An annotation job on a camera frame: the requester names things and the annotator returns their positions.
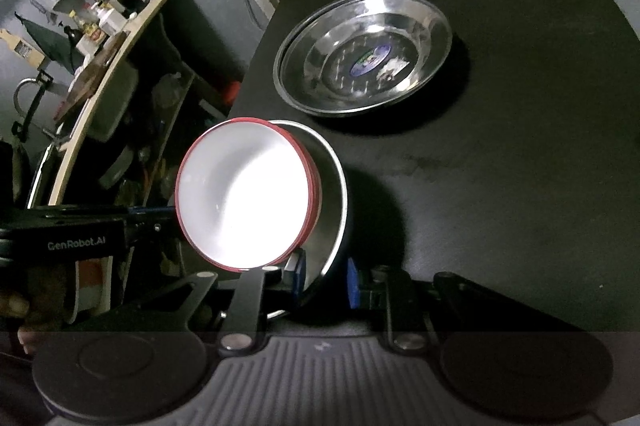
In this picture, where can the stainless steel bowl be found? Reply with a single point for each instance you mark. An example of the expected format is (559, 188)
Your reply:
(332, 206)

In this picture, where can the dark sauce bottle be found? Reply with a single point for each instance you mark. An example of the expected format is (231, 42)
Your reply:
(75, 36)

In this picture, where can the white plastic bottle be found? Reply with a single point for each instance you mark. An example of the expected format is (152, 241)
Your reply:
(111, 19)

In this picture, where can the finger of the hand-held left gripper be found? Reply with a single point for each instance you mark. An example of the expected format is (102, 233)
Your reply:
(150, 218)

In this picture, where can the dark green cloth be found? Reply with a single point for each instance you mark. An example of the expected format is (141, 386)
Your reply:
(47, 44)

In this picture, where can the wooden cutting board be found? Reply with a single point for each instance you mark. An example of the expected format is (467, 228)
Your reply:
(92, 76)

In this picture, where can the wooden side shelf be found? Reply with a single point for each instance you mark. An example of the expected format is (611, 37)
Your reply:
(135, 36)

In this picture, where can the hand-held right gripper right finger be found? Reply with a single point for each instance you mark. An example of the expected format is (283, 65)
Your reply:
(353, 283)

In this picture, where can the person's left hand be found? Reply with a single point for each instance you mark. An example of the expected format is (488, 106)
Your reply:
(20, 306)

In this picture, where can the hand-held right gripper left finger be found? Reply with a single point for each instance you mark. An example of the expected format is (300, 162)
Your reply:
(296, 273)

